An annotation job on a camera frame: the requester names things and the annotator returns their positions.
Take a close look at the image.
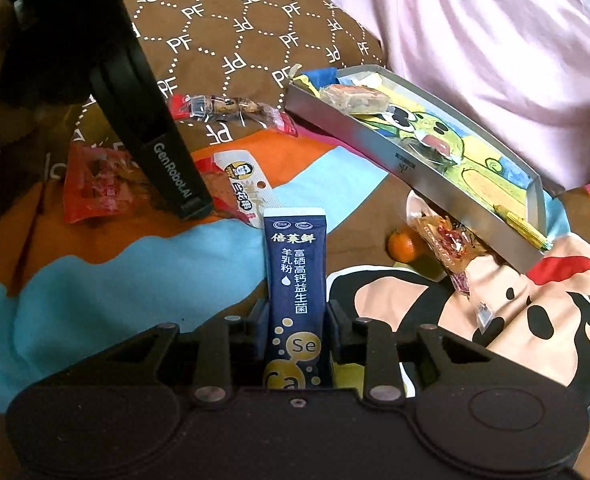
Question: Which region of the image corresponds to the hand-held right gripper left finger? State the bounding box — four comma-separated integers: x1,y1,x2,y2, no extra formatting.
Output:
89,300,272,407

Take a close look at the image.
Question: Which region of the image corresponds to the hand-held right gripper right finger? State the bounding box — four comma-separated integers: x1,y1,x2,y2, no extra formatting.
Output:
327,300,506,407

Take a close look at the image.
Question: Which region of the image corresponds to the dark blue powder sachet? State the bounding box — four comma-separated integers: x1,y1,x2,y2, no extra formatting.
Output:
262,207,336,391

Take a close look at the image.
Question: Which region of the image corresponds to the large red snack packet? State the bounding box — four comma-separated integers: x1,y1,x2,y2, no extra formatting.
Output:
64,142,148,225

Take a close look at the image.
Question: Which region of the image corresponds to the long clear snack packet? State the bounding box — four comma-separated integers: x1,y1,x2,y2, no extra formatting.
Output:
167,94,300,137

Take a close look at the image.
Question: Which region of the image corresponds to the tangerine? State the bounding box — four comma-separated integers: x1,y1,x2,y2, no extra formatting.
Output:
387,229,428,263

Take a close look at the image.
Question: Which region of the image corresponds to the clear chili snack packet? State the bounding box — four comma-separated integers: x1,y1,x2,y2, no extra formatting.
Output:
406,194,496,333

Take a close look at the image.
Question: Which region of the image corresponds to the white label snack packet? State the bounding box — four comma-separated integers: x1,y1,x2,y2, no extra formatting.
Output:
195,150,278,226

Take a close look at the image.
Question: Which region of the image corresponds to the grey metal tray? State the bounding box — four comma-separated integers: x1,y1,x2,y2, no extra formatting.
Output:
285,64,566,271

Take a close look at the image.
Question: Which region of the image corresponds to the yellow snack packet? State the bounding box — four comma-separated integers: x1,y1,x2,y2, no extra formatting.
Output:
494,204,554,253

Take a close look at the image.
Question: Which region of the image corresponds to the orange cake bar packet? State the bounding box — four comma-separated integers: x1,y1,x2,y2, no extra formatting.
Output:
320,84,392,114

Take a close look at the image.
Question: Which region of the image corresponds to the brown patterned quilt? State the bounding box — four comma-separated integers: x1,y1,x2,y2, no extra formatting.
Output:
0,0,386,201

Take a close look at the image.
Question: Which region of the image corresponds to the cartoon printed blanket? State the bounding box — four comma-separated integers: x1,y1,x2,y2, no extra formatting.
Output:
0,125,590,480

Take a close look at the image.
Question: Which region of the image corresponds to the pink bed sheet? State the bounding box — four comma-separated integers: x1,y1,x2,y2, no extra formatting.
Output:
295,0,590,192

